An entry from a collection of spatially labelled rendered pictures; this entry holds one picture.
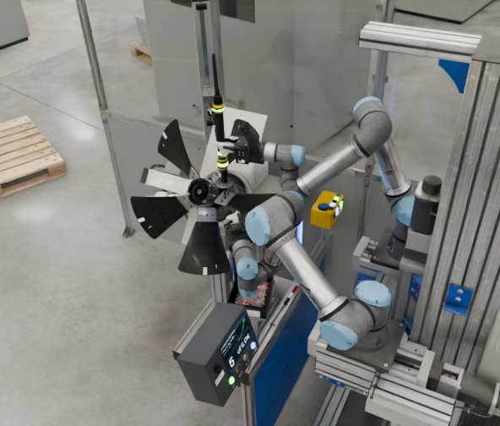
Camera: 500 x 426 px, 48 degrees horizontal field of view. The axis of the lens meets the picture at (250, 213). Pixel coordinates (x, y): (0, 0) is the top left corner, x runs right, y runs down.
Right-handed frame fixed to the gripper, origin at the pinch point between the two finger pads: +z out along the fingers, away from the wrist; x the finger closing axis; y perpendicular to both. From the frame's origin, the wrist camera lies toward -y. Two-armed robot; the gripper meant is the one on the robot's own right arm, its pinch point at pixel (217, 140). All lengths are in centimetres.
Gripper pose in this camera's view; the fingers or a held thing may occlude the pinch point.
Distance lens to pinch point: 223.9
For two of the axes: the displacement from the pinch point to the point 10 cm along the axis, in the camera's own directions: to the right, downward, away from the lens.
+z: -9.6, -1.6, 2.4
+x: 2.9, -6.0, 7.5
